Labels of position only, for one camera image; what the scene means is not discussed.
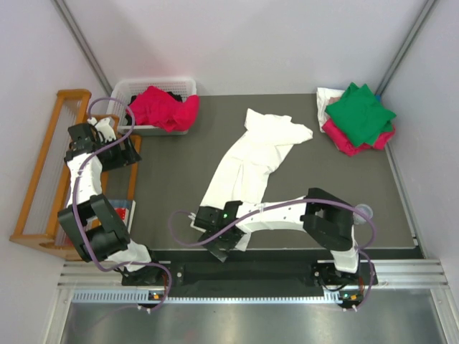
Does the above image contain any white t-shirt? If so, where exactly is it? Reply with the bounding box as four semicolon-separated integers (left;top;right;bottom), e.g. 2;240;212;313
316;87;344;133
189;107;314;252

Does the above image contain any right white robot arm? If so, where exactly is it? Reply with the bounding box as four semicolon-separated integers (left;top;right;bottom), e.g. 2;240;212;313
191;188;361;284

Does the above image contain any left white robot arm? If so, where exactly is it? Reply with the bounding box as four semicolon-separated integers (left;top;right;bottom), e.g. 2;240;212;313
57;118;163;285

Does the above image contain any white plastic laundry basket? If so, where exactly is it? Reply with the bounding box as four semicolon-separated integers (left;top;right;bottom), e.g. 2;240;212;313
107;77;199;136

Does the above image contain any pink t-shirt in basket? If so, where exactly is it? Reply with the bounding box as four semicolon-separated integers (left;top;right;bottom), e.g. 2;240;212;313
129;86;200;133

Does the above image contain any colourful book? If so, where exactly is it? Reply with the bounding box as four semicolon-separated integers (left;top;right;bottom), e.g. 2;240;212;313
109;199;136;233

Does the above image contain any wooden rack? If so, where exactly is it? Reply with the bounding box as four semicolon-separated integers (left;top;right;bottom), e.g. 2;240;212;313
9;88;143;262

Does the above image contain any clear plastic cup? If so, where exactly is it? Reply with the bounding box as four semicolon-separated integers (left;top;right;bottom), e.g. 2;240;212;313
353;204;374;225

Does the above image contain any folded white t-shirt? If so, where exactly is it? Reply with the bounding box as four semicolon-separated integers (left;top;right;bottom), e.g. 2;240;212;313
316;87;344;133

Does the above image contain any folded green t-shirt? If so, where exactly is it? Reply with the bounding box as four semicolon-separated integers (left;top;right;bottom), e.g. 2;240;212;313
325;82;396;147

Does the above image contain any folded pink t-shirt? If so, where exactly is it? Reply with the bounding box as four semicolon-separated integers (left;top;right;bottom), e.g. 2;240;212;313
322;119;396;157

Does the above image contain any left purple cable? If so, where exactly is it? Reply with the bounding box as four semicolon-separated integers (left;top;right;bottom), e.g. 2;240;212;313
70;96;175;312

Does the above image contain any purple cable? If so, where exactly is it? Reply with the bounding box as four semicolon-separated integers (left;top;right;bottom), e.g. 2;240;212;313
70;96;175;312
168;199;378;312

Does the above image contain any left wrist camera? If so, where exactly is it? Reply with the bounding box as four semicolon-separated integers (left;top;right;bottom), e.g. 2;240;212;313
87;116;117;143

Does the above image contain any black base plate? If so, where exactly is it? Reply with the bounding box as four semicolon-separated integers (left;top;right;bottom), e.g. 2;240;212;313
120;249;379;298

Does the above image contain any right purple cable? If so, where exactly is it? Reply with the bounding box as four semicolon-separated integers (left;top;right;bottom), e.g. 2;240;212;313
168;199;378;312

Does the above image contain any white slotted cable duct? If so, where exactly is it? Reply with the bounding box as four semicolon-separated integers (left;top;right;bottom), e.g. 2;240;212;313
72;290;344;305

